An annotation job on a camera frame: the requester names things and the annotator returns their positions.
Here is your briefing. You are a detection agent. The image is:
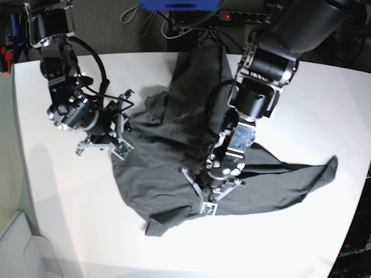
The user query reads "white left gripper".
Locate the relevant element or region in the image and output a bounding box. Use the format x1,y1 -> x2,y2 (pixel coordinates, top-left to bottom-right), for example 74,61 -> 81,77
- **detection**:
177,167 -> 246,216

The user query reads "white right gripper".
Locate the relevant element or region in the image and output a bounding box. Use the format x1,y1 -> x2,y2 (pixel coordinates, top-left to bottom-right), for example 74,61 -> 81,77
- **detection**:
75,89 -> 134,156

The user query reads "dark grey t-shirt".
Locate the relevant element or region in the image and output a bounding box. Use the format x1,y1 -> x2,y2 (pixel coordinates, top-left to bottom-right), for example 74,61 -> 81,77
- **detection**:
112,46 -> 338,237

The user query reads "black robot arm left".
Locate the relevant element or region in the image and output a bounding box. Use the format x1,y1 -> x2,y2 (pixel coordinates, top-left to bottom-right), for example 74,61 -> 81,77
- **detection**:
181,1 -> 355,216

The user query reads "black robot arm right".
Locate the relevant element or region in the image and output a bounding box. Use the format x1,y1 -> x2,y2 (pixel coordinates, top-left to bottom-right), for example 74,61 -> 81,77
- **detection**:
24,1 -> 134,160

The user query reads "blue box at top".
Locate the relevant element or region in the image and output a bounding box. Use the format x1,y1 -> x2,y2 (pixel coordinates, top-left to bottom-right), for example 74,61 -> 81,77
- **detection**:
140,0 -> 222,12

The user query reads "red and black clamp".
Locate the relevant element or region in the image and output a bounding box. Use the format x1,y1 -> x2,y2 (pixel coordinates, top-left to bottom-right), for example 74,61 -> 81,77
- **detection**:
1,43 -> 14,74

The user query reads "black power strip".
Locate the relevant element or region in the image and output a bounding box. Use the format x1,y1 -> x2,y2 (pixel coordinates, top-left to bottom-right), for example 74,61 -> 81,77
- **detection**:
218,10 -> 267,23

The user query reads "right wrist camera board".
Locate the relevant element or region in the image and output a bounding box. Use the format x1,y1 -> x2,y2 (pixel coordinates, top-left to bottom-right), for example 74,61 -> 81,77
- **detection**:
112,141 -> 134,161

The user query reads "white cable loop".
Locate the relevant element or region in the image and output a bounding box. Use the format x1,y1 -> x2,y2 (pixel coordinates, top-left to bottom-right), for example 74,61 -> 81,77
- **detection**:
161,11 -> 201,39

